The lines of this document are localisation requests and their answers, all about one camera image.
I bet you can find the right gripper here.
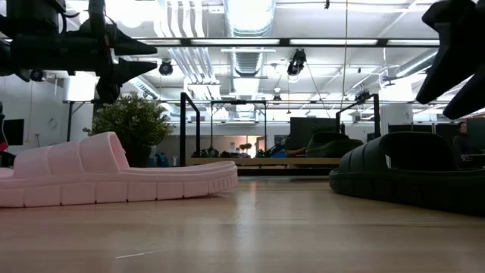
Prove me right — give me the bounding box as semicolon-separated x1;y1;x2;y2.
415;0;485;121

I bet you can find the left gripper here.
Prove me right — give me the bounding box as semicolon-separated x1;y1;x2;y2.
0;27;158;104

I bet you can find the pink rubber slide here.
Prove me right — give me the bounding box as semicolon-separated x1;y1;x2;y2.
0;130;239;209

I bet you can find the black rubber slide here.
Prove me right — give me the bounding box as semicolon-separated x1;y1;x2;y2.
304;130;365;159
328;130;485;218

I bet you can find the black hanging spotlight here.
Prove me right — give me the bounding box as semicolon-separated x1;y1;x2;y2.
286;48;308;77
158;58;174;77

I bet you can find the person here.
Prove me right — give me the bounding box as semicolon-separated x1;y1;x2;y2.
452;121;477;170

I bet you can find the black room divider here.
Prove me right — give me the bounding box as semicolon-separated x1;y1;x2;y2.
386;123;459;134

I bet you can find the small green potted plant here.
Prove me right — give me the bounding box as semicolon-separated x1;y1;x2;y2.
82;92;174;168

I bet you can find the large black screen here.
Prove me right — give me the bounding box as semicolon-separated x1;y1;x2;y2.
289;116;341;149

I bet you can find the red black chair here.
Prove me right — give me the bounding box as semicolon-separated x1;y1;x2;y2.
0;101;9;168

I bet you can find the silver ceiling air duct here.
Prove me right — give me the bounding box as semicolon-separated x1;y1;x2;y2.
222;0;277;77

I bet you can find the black wall monitor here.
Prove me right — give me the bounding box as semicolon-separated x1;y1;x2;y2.
2;118;25;146

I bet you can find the black aluminium rig frame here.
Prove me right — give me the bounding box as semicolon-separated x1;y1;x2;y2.
64;36;485;179

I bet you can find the wooden shelf with black frame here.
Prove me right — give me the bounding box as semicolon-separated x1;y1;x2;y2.
179;92;382;177

